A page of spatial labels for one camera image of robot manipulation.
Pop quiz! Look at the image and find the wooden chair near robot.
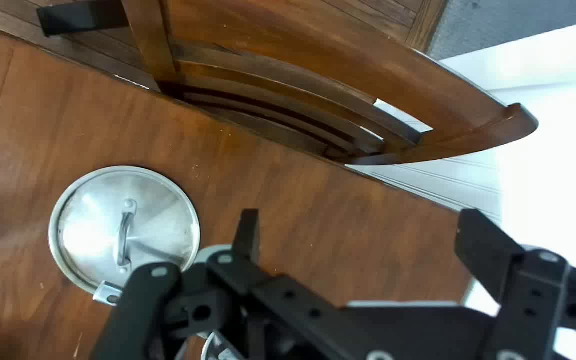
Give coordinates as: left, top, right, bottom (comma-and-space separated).
36, 0, 538, 167

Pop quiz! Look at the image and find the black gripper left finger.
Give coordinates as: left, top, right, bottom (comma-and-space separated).
231, 209, 260, 263

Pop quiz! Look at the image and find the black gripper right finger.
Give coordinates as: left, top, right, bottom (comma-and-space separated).
453, 209, 524, 303

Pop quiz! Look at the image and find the steel pot lid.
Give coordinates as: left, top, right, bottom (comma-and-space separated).
47, 167, 201, 307

